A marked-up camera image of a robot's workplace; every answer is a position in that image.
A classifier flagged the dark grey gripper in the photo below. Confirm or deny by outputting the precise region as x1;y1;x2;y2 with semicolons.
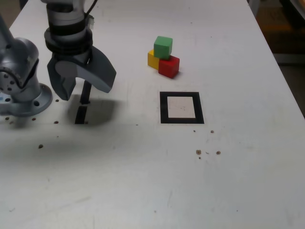
47;45;117;101

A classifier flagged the yellow cube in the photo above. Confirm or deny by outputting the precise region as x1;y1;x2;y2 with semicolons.
147;49;160;70

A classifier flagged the green cube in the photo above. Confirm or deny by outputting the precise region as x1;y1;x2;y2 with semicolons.
153;36;173;60

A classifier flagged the red cube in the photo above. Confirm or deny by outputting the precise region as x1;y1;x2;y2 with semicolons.
158;55;180;79

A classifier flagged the black tape square outline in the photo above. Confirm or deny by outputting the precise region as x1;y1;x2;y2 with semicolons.
159;91;205;125

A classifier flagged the black tape strip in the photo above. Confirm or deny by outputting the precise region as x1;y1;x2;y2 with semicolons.
74;80;92;125

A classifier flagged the black camera cable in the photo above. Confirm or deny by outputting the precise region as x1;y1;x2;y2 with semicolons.
83;0;99;17

